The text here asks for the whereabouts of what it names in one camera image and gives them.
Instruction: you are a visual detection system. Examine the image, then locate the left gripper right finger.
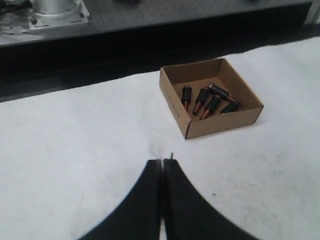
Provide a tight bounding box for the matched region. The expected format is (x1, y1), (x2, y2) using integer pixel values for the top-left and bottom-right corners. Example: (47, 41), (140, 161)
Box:
(161, 158), (247, 240)

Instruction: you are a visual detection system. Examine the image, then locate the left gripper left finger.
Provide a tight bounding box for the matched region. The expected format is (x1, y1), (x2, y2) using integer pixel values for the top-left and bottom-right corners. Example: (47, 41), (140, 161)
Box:
(79, 159), (165, 240)

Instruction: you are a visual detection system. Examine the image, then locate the open brown cardboard box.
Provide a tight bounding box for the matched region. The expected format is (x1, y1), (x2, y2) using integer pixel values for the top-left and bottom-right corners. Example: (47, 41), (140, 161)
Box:
(159, 57), (265, 140)

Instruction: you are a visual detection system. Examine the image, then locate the metal bench with hole rows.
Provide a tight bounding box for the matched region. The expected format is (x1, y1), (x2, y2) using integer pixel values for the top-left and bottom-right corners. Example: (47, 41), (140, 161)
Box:
(0, 0), (320, 47)

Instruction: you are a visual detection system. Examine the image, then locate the silver-white machine base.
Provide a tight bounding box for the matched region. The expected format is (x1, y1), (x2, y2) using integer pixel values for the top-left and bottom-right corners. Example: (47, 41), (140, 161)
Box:
(26, 0), (90, 31)

